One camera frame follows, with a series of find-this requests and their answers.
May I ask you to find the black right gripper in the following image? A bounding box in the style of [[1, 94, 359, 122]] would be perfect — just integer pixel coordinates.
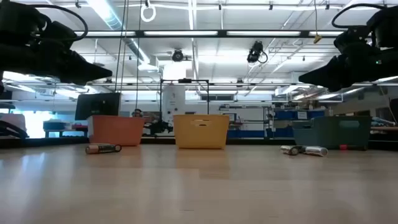
[[298, 43, 389, 91]]

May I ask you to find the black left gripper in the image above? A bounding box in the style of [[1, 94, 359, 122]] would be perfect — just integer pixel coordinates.
[[17, 42, 113, 86]]

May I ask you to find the orange plastic bin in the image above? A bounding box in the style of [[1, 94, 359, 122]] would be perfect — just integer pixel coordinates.
[[88, 114, 146, 147]]

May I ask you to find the silver black red battery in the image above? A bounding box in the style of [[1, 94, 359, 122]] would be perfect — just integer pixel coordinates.
[[295, 145, 329, 157], [280, 145, 300, 156]]

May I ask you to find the black copper Duracell battery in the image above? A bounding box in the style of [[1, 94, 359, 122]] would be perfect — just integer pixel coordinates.
[[85, 143, 123, 155]]

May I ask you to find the yellow plastic bin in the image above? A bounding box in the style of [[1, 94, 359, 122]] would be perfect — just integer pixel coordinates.
[[173, 114, 230, 149]]

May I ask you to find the black computer monitor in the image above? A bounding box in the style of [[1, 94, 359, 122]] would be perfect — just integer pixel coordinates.
[[75, 91, 122, 121]]

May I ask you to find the blue storage bin shelf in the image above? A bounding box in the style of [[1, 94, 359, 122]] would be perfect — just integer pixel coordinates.
[[273, 109, 326, 121]]

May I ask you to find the teal plastic bin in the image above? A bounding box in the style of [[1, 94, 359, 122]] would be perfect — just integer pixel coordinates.
[[292, 115, 373, 149]]

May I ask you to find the blue workbench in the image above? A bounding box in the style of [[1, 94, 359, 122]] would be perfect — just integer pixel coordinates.
[[42, 119, 89, 138]]

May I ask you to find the black floor equipment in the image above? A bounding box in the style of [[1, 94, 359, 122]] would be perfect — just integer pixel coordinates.
[[143, 119, 174, 137]]

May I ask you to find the black office chair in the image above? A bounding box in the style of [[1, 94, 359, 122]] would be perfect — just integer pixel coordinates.
[[0, 119, 29, 139]]

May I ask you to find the white cabinet machine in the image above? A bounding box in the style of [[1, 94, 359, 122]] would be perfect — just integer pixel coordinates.
[[162, 85, 187, 124]]

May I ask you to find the blue cabinet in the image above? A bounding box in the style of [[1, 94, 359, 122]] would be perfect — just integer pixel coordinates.
[[226, 129, 295, 139]]

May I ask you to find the silver air duct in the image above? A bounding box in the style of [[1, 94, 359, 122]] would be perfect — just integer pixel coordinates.
[[273, 84, 345, 103]]

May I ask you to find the thin hanging black cable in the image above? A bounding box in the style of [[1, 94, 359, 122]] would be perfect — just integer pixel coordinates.
[[114, 0, 128, 93], [135, 0, 141, 110]]

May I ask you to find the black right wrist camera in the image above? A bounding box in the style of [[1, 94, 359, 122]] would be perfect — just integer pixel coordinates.
[[333, 26, 373, 54]]

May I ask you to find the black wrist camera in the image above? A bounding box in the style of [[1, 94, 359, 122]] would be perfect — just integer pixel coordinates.
[[39, 20, 78, 44], [333, 26, 373, 54]]

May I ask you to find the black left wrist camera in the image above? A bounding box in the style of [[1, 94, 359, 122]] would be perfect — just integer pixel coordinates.
[[39, 20, 78, 44]]

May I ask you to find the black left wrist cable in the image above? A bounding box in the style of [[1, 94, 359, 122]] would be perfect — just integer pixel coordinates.
[[29, 3, 90, 43]]

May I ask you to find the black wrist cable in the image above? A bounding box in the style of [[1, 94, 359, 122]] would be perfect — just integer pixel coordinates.
[[331, 2, 388, 29], [29, 3, 90, 43]]

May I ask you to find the silver ceiling duct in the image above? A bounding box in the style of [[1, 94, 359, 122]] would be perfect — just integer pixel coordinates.
[[86, 0, 152, 65]]

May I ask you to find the black hanging camera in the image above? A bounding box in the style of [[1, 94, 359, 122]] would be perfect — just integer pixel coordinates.
[[246, 40, 269, 65]]

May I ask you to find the thin black stand frame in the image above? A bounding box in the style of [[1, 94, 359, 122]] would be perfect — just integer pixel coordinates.
[[159, 78, 210, 138]]

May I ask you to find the white hanging ring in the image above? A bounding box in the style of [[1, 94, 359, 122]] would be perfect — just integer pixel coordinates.
[[140, 3, 157, 23]]

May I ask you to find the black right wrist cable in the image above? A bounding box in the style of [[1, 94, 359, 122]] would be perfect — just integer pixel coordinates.
[[331, 2, 388, 29]]

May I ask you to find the black aluminium table frame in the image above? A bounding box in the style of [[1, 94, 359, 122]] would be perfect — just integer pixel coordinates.
[[0, 136, 398, 147]]

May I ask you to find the black ceiling dome camera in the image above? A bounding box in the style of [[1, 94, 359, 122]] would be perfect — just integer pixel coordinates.
[[171, 49, 185, 63]]

